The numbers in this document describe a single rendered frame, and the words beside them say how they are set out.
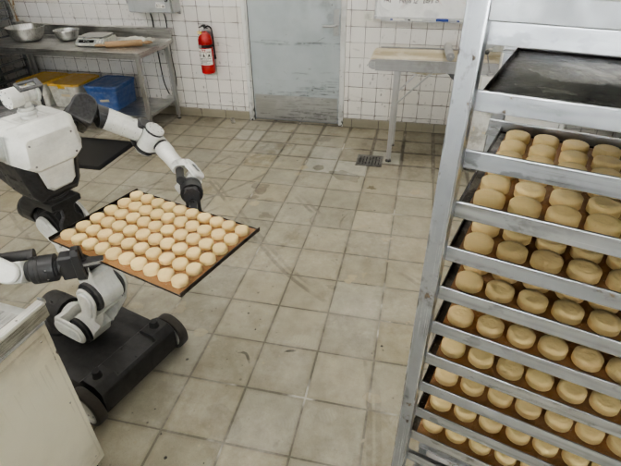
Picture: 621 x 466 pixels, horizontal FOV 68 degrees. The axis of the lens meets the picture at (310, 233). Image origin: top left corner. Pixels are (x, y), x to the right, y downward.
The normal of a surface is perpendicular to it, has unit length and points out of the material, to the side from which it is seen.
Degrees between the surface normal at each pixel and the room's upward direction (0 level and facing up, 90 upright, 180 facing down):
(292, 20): 90
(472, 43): 90
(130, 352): 0
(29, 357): 90
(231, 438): 0
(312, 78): 90
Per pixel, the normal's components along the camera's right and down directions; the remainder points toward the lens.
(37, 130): 0.63, -0.38
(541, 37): -0.48, 0.49
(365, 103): -0.22, 0.54
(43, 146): 0.87, 0.29
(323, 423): -0.01, -0.83
